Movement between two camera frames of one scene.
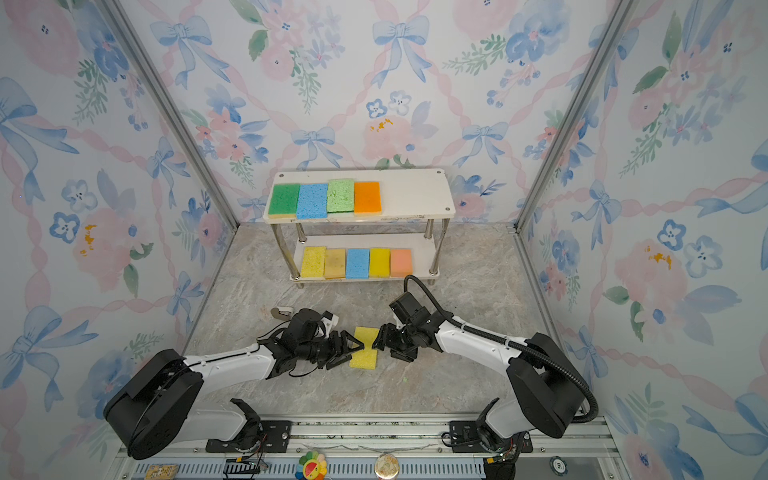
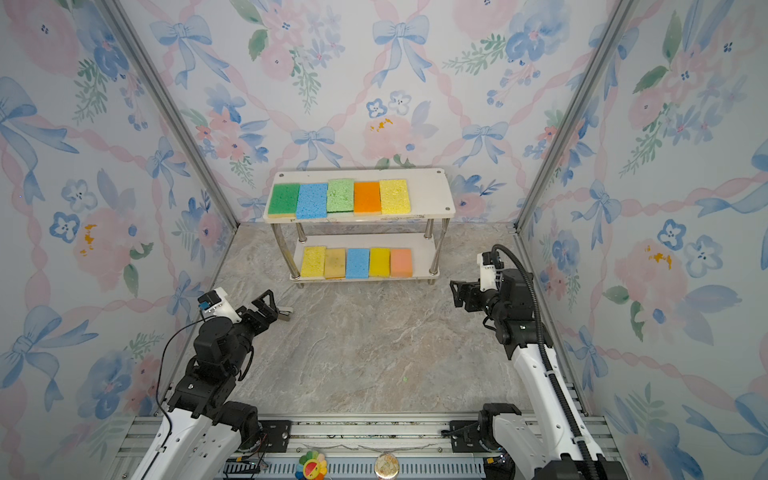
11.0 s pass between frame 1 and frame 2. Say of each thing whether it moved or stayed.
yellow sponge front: stayed
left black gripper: moved
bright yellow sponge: stayed
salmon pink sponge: stayed
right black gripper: moved
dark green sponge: stayed
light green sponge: stayed
